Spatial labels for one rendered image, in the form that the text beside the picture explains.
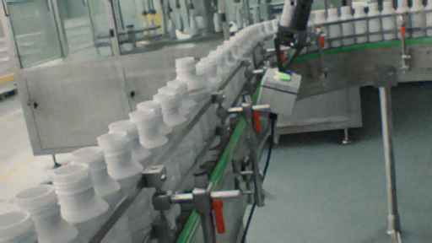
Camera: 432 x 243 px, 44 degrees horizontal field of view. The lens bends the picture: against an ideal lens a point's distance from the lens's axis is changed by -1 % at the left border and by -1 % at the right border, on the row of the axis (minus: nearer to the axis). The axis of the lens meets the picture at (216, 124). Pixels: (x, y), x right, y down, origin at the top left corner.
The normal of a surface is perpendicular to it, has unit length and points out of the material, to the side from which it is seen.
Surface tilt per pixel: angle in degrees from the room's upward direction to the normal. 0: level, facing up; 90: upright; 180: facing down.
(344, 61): 92
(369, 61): 90
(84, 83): 90
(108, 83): 90
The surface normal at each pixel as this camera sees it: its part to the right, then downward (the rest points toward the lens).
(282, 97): -0.18, 0.26
